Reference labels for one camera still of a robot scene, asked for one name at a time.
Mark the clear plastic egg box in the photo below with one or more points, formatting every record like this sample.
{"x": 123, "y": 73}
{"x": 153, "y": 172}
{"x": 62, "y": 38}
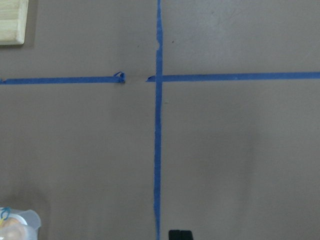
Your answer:
{"x": 30, "y": 220}

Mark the wooden cutting board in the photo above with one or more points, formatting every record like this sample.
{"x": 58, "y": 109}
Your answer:
{"x": 13, "y": 20}

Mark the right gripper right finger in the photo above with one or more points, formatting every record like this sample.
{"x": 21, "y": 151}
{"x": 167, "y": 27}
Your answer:
{"x": 186, "y": 235}

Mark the upper brown egg in box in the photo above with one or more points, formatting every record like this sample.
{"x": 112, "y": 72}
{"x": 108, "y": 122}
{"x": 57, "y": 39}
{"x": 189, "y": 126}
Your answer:
{"x": 12, "y": 229}

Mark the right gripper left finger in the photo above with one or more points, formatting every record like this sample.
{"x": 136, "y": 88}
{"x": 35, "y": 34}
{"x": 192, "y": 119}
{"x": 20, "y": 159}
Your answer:
{"x": 174, "y": 234}

